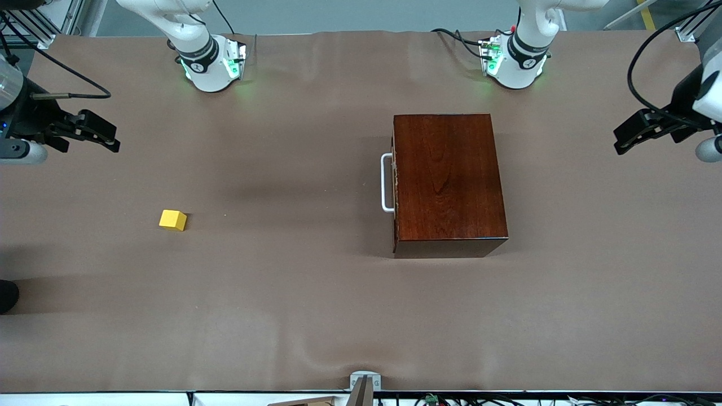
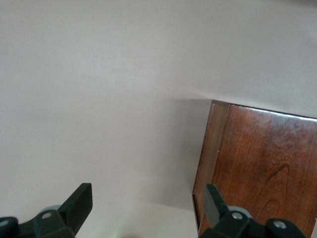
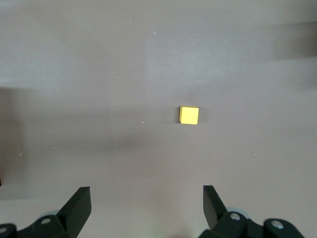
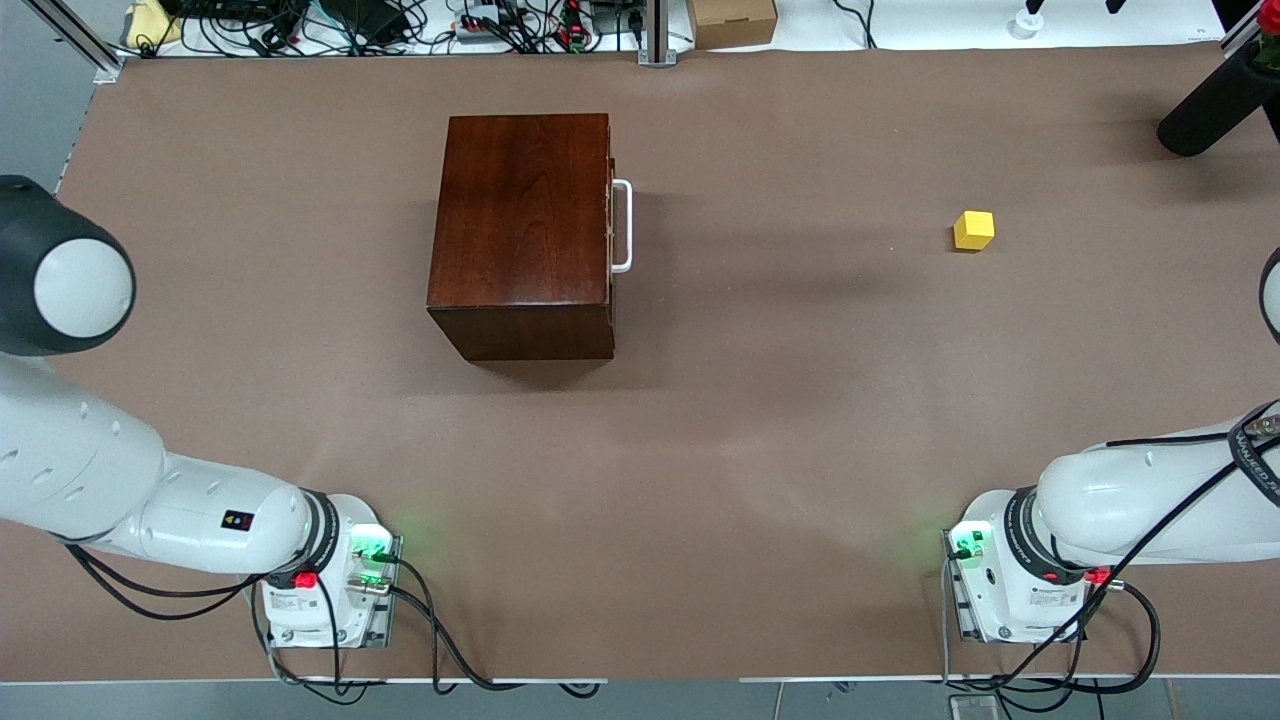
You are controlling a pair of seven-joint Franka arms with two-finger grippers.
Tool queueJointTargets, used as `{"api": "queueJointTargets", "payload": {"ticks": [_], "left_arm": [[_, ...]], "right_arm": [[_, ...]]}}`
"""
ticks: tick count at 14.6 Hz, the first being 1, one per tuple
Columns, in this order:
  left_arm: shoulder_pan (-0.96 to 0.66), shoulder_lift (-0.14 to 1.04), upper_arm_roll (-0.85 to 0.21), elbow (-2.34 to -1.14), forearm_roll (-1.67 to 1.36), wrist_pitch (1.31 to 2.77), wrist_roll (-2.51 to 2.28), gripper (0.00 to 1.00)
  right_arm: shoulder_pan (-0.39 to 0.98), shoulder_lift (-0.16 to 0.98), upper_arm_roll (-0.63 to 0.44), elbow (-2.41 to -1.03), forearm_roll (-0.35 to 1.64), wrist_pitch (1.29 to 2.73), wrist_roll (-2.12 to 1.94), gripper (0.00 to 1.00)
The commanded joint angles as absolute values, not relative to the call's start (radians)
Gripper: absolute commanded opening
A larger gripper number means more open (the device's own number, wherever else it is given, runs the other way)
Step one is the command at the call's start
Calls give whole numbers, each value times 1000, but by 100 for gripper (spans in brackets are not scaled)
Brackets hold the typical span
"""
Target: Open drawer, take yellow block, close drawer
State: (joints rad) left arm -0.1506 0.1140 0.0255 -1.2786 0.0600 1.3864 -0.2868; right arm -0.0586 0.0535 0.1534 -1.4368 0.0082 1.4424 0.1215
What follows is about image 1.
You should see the brown table cover sheet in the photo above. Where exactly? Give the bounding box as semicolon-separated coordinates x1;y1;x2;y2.
0;31;722;392

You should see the black cable bundle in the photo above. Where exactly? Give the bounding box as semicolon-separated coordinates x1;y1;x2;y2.
378;392;722;406

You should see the black base power cable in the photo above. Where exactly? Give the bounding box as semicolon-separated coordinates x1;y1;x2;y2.
432;27;497;60

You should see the tan wooden board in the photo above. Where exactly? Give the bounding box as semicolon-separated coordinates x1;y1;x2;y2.
268;396;334;406

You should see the dark brown wooden cabinet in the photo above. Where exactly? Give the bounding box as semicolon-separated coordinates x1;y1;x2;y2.
392;113;509;259

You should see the yellow block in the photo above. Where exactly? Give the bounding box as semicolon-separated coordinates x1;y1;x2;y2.
159;210;187;232

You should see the grey metal bracket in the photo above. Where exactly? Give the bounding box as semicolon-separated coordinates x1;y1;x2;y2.
350;371;381;391

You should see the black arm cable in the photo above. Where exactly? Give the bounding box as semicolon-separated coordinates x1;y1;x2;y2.
626;0;722;118
0;11;112;100

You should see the aluminium rack frame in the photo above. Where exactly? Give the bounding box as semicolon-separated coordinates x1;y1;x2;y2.
0;0;108;50

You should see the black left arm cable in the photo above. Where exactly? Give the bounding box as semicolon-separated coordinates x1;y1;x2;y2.
626;0;722;118

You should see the aluminium profile frame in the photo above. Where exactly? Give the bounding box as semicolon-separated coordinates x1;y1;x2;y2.
676;0;722;43

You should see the black shoe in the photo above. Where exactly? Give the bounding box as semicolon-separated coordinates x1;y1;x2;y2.
0;280;19;314

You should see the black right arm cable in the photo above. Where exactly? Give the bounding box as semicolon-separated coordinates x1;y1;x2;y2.
0;11;112;100

